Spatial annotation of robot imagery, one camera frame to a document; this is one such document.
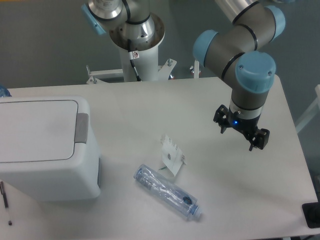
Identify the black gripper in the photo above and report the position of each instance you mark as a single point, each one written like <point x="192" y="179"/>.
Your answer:
<point x="244" y="121"/>

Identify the white push-button trash can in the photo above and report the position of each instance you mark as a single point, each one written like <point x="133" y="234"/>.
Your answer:
<point x="48" y="149"/>

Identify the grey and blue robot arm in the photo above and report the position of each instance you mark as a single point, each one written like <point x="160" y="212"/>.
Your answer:
<point x="234" y="57"/>

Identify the crumpled white paper packet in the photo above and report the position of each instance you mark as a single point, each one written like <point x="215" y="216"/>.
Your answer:
<point x="172" y="157"/>

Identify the clear plastic water bottle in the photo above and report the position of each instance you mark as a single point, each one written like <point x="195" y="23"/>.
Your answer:
<point x="179" y="199"/>

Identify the black device at table corner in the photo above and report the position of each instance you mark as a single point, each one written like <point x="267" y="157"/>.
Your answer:
<point x="311" y="213"/>

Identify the black and white pen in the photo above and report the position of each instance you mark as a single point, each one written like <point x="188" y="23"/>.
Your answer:
<point x="6" y="203"/>

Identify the white frame at right edge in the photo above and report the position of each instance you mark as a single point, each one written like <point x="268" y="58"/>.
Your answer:
<point x="310" y="112"/>

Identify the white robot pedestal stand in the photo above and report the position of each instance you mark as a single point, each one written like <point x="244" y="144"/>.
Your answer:
<point x="138" y="47"/>

